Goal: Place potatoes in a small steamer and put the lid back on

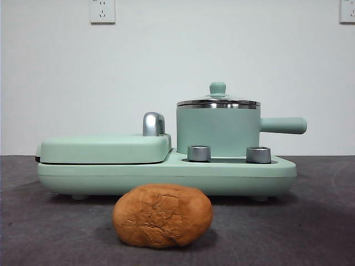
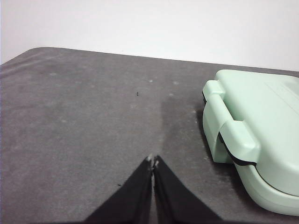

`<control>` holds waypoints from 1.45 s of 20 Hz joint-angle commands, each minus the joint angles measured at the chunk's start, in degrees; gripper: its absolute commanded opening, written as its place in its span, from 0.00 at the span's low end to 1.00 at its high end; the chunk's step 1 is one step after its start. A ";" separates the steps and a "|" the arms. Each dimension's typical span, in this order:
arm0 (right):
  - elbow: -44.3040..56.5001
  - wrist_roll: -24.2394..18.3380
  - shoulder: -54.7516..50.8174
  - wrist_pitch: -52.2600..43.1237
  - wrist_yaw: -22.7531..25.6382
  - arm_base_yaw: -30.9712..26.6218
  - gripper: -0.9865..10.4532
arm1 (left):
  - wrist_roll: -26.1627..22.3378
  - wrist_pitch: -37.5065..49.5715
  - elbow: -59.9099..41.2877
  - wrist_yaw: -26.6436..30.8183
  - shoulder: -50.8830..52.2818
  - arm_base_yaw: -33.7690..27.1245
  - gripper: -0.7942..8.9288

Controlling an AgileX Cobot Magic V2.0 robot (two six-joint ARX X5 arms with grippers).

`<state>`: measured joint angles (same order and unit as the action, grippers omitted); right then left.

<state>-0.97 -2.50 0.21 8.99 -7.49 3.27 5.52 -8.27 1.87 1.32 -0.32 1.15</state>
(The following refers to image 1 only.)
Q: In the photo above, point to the mint green breakfast machine base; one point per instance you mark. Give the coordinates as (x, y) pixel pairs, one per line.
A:
(166, 177)

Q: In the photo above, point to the silver dial knob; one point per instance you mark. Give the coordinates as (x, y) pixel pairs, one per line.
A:
(258, 155)
(198, 153)

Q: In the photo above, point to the glass lid with green knob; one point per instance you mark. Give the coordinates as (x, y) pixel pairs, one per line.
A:
(218, 88)

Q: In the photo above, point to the brown potato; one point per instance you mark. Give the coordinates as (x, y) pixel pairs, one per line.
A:
(163, 216)

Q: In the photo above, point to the mint green griddle cover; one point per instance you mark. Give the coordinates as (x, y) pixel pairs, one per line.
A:
(105, 148)

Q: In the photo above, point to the white wall socket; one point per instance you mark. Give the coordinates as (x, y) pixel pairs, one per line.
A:
(102, 11)
(348, 11)

